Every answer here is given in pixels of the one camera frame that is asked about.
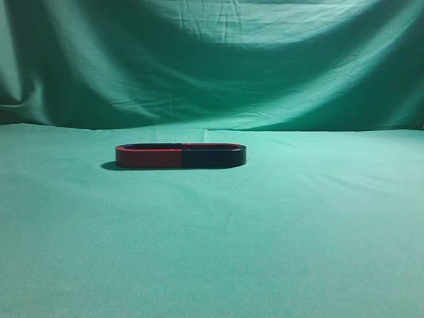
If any red-blue horseshoe magnet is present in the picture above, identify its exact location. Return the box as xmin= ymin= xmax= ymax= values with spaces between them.
xmin=115 ymin=143 xmax=182 ymax=168
xmin=182 ymin=143 xmax=247 ymax=168

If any green cloth backdrop and cover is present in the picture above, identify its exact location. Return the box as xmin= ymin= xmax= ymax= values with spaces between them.
xmin=1 ymin=1 xmax=423 ymax=317

